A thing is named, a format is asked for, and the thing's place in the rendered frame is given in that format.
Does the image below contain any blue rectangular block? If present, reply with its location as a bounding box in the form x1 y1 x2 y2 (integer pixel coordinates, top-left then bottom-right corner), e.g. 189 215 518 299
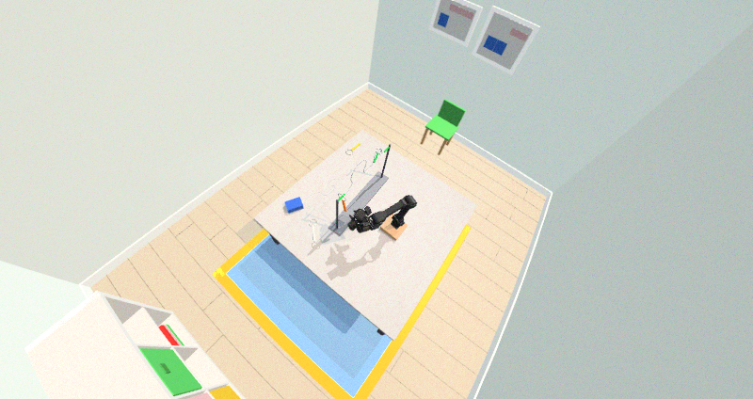
285 197 304 214

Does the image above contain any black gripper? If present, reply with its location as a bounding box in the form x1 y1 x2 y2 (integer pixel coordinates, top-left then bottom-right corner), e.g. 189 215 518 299
347 206 372 231

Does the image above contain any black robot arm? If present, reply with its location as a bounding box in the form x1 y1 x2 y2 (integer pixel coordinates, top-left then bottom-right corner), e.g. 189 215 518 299
354 195 418 233

